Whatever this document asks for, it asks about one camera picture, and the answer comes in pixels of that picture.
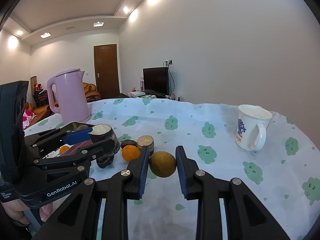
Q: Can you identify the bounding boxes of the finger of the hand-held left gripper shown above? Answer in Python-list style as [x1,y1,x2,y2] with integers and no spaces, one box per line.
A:
[24,127,93,155]
[32,138,122,170]

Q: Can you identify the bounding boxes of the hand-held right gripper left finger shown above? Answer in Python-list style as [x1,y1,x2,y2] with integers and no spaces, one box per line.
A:
[31,145,150,240]

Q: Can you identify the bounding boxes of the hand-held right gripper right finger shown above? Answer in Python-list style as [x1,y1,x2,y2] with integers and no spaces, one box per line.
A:
[175,145,292,240]

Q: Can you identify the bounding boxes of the pink tin box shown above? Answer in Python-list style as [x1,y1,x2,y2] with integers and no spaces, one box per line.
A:
[41,121,97,160]

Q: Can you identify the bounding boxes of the sugarcane piece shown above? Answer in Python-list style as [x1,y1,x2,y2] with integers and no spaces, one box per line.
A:
[88,124,121,169]
[137,135,155,155]

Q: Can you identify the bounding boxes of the brown longan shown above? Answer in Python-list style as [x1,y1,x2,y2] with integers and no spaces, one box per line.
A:
[149,151,177,178]

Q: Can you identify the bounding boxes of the small orange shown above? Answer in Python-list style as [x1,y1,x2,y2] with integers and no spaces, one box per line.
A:
[122,145,141,162]

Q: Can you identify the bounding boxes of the dark water chestnut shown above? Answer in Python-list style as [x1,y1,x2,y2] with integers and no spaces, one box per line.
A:
[120,139,138,150]

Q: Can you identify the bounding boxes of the person's left hand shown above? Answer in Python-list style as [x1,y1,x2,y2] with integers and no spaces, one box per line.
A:
[1,197,30,230]

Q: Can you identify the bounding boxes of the pink electric kettle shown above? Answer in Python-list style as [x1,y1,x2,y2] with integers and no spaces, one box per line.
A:
[47,68,92,125]

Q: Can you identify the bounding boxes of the brown leather sofa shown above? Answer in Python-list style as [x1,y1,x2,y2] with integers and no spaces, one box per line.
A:
[24,102,60,128]

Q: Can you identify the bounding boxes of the brown leather armchair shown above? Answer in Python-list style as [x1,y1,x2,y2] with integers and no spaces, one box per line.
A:
[82,82,102,102]

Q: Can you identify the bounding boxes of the pink floral cushion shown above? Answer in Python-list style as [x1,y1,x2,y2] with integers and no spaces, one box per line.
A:
[22,109,37,129]

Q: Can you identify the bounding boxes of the dark stacked chairs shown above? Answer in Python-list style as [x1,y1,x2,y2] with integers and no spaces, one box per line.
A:
[32,82,50,108]

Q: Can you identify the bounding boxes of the low television stand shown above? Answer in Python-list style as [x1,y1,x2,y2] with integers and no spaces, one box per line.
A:
[120,92,180,102]

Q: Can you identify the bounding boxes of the white mug with blue print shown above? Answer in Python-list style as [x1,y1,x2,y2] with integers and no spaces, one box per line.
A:
[235,104,273,151]

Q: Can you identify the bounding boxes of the brown wooden door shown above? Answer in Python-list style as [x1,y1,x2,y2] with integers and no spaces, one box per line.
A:
[93,44,120,99]

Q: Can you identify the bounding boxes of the black television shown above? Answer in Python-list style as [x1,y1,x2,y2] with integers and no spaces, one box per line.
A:
[142,67,169,97]

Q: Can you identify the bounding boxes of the black power cable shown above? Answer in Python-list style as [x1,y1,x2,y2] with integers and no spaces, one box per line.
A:
[168,64,177,97]

